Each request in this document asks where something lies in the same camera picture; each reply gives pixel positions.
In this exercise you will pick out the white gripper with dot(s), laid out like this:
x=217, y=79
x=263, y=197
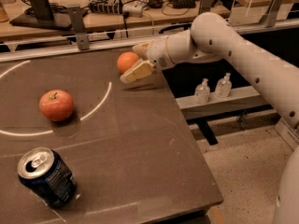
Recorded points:
x=157, y=53

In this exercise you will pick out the orange fruit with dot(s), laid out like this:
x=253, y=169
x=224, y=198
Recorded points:
x=126, y=61

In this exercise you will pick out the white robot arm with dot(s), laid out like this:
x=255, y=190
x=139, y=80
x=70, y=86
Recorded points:
x=212, y=38

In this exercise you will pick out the power strip with plugs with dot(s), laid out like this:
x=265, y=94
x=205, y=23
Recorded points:
x=115, y=8

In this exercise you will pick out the middle metal rail bracket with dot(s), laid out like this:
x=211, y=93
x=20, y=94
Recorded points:
x=205, y=6

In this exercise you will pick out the right metal rail bracket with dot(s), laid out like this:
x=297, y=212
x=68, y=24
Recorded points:
x=269, y=18

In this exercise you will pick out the dark blue soda can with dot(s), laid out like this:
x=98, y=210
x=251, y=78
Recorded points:
x=43, y=171

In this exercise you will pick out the left clear sanitizer bottle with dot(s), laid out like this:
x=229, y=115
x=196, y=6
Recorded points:
x=202, y=92

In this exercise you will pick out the metal rail bracket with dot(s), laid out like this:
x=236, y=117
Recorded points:
x=269, y=18
x=205, y=6
x=76, y=17

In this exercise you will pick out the grey metal shelf beam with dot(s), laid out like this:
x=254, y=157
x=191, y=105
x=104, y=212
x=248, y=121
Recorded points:
x=239, y=98

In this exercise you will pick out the black monitor stand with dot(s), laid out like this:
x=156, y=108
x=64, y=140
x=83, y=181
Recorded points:
x=43, y=17

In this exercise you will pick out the right clear sanitizer bottle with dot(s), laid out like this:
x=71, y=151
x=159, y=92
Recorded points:
x=224, y=86

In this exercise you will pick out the left metal rail bracket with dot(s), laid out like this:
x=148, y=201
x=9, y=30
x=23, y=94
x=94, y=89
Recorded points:
x=76, y=17

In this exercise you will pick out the red apple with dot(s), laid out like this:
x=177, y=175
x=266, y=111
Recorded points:
x=56, y=105

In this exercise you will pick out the long metal rail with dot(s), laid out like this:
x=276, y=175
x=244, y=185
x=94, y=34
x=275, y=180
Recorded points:
x=129, y=42

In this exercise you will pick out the clear sanitizer bottle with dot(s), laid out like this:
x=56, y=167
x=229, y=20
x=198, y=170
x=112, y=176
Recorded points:
x=224, y=86
x=202, y=92

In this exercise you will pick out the white cardboard box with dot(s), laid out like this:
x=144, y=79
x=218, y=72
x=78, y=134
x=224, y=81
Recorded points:
x=290, y=136

